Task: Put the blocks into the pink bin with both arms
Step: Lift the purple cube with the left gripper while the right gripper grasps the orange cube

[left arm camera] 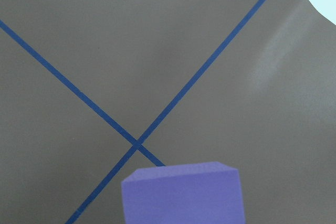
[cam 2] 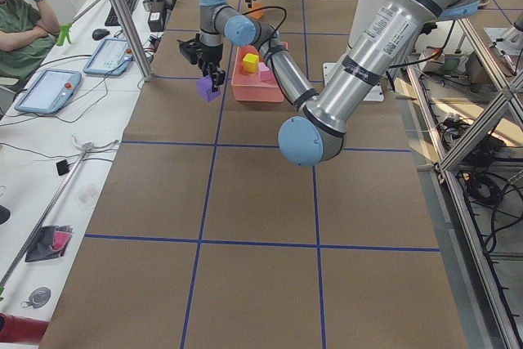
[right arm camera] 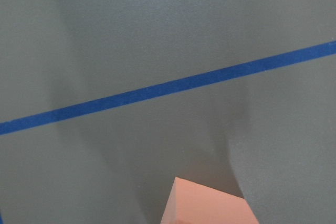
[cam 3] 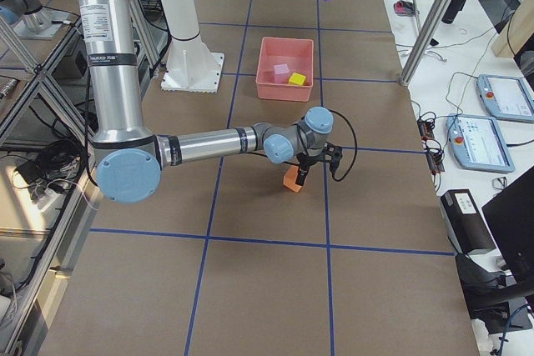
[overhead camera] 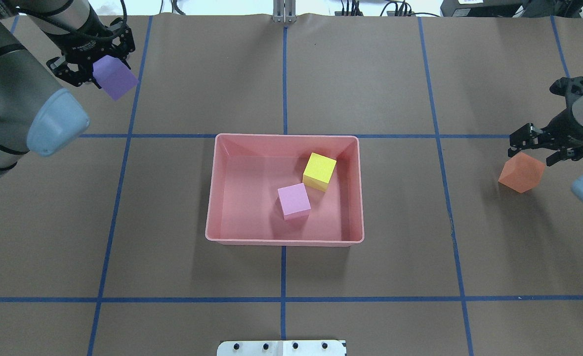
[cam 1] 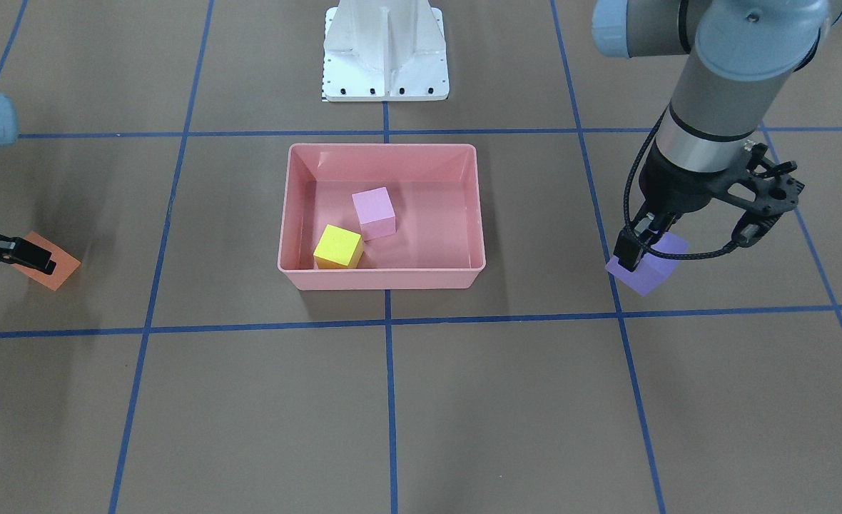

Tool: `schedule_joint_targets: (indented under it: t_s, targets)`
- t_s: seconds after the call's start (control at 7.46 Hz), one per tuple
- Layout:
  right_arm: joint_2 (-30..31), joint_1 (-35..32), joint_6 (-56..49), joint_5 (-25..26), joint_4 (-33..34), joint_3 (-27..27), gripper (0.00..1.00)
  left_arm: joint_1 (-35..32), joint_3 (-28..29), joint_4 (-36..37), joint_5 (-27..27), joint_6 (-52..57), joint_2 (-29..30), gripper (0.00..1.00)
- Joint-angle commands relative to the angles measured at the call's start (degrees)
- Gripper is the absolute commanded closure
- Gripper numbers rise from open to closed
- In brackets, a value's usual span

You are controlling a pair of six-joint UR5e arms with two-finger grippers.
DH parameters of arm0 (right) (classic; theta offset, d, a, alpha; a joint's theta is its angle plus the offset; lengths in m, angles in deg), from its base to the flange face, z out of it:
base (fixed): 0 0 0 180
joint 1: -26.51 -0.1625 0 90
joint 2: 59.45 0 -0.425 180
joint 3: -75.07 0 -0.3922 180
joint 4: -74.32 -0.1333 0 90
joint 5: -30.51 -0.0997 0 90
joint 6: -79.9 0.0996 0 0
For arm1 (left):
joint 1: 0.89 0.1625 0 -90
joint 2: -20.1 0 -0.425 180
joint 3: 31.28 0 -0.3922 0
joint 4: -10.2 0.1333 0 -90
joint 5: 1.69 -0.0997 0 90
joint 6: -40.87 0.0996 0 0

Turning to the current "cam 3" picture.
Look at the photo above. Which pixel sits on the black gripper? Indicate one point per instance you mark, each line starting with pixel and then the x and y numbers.
pixel 305 161

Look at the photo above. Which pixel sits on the orange foam cube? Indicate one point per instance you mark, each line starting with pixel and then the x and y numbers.
pixel 290 178

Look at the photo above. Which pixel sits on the yellow foam cube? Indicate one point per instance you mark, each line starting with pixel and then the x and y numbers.
pixel 297 79

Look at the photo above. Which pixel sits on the pink foam cube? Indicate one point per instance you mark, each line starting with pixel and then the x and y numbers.
pixel 281 73

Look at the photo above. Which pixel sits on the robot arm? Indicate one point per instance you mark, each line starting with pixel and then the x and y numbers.
pixel 133 144

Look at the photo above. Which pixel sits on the pink plastic bin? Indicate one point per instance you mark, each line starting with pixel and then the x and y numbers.
pixel 298 54

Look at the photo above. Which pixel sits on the pink and grey pouch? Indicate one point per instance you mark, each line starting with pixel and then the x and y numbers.
pixel 405 9

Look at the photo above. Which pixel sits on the black water bottle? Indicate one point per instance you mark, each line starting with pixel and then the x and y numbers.
pixel 452 10

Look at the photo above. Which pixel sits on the black box device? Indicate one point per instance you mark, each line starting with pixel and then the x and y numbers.
pixel 466 227

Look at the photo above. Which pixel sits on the near teach pendant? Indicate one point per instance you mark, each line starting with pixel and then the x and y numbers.
pixel 477 143

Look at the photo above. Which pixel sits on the teach pendant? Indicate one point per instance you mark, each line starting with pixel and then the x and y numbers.
pixel 477 143
pixel 506 98

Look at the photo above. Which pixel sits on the black monitor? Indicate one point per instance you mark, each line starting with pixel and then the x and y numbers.
pixel 509 216

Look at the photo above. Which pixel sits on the far teach pendant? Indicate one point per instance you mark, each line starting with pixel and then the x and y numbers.
pixel 506 98

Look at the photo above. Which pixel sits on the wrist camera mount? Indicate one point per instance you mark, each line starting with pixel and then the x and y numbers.
pixel 332 155

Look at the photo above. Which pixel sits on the aluminium frame post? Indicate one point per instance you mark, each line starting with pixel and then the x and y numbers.
pixel 437 11

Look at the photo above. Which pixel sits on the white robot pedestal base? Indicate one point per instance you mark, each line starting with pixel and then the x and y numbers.
pixel 190 66

